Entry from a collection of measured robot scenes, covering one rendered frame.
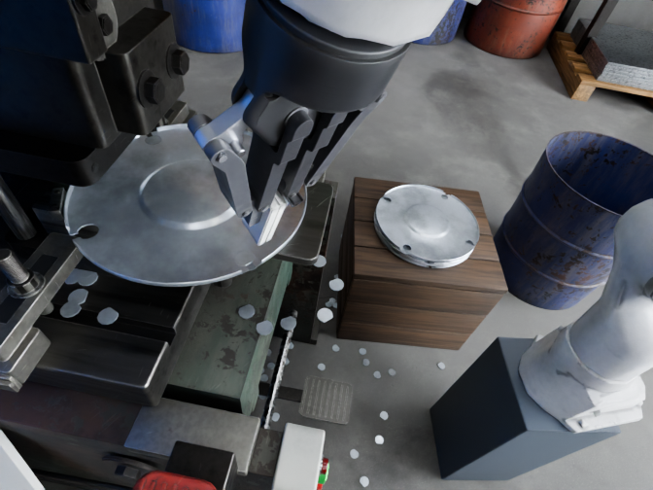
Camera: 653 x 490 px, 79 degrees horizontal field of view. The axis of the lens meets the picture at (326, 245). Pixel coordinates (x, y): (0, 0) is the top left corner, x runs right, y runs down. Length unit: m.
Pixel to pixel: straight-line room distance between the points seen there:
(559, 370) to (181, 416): 0.60
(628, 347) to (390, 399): 0.71
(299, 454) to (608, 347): 0.47
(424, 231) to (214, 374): 0.73
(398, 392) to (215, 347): 0.80
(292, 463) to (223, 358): 0.15
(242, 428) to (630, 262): 0.55
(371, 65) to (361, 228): 0.94
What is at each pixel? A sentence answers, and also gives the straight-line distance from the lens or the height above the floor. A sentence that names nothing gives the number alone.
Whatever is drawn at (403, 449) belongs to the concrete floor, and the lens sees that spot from 1.22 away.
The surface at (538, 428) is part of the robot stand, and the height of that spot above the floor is 0.45.
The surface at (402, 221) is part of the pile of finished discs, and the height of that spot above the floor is 0.38.
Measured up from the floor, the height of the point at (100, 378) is 0.70.
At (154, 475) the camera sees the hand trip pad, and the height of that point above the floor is 0.76.
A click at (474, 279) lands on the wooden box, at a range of 1.10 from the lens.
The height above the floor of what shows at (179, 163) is 0.79.
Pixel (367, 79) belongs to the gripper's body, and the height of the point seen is 1.06.
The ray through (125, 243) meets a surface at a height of 0.78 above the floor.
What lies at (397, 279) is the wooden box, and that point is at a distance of 1.02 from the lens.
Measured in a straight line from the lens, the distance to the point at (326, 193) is 0.54.
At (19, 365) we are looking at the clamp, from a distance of 0.52.
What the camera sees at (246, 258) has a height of 0.78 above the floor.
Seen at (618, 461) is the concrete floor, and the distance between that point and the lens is 1.51.
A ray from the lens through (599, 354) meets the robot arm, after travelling 0.75.
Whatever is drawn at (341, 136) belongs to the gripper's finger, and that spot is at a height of 0.99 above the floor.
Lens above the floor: 1.14
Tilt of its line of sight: 49 degrees down
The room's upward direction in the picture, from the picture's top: 10 degrees clockwise
